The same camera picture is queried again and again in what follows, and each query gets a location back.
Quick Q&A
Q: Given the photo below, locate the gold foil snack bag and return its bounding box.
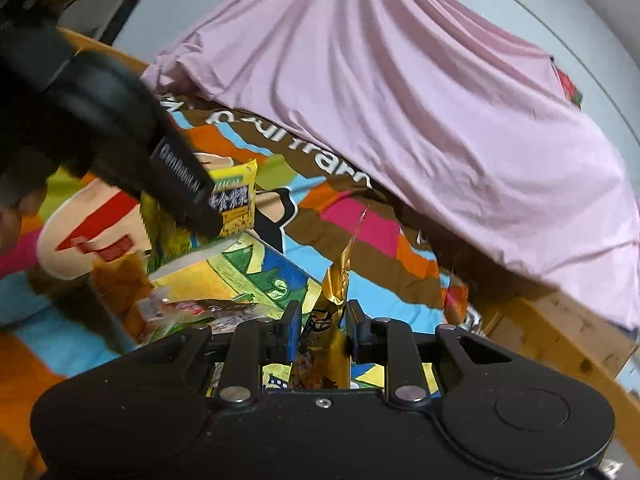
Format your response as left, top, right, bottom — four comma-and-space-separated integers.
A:
288, 207, 369, 390

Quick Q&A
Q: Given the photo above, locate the clear pack dried meat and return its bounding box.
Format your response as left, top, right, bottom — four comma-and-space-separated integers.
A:
137, 296, 282, 341

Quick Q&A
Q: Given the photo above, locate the yellow biscuit snack pack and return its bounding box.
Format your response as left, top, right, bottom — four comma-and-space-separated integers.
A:
140, 159, 258, 273

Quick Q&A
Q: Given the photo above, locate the person's left hand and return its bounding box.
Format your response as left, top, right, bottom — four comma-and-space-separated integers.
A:
0, 186, 48, 255

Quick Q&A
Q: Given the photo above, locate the colourful metal tray box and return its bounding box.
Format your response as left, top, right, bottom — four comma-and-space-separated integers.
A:
146, 231, 442, 396

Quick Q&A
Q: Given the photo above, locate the grey door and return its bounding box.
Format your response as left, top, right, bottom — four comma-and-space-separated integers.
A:
58, 0, 141, 46

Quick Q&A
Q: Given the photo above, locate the colourful cartoon bed blanket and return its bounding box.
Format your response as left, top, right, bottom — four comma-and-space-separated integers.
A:
1, 96, 469, 479

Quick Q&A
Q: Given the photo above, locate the orange snack packet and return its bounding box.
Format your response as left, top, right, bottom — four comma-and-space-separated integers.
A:
90, 254, 153, 341

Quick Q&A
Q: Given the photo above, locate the pink bed sheet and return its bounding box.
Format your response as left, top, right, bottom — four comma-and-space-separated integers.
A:
143, 0, 639, 330

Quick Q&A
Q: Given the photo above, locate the wooden bed frame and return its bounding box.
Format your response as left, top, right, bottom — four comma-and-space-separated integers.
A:
56, 27, 640, 456

